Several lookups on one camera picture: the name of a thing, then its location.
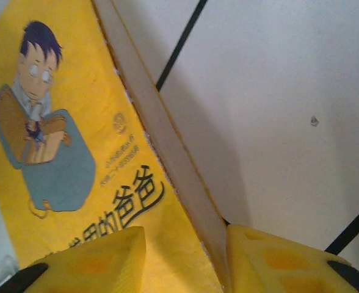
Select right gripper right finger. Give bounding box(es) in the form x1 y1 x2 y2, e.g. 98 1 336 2
226 224 359 293

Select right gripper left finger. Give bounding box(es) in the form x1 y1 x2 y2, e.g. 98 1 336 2
2 225 147 293

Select yellow cartoon book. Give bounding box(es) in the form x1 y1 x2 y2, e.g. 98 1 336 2
0 0 233 293

